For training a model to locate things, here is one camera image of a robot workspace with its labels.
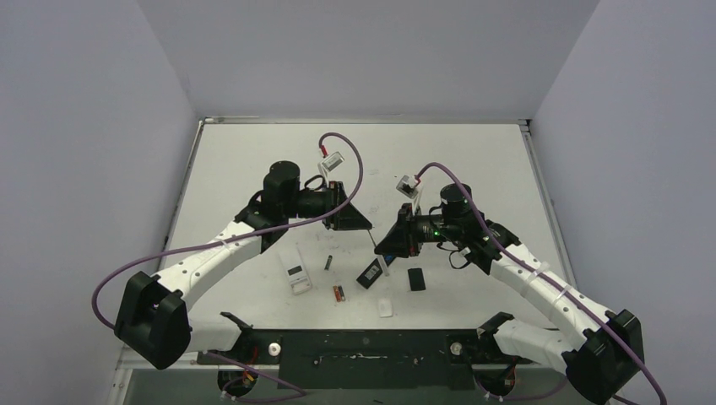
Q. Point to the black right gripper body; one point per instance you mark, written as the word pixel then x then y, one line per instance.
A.
pixel 404 229

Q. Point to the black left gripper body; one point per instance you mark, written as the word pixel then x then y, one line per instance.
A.
pixel 314 203

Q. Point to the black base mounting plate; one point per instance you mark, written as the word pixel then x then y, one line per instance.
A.
pixel 371 359

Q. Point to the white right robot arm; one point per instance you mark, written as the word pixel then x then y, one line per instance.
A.
pixel 595 348

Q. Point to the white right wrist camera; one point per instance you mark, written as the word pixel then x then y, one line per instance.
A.
pixel 410 186

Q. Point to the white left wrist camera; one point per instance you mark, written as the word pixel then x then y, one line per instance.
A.
pixel 330 163

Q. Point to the white red remote control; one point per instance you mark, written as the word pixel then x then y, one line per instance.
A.
pixel 295 271

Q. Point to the black battery cover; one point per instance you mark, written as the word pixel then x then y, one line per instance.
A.
pixel 416 279

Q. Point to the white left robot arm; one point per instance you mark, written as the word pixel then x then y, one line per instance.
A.
pixel 153 317

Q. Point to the black bar tool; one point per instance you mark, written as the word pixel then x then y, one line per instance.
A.
pixel 374 270

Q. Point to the white battery cover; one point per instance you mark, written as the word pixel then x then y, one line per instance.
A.
pixel 385 308

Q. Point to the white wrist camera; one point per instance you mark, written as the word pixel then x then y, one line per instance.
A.
pixel 410 186
pixel 330 163

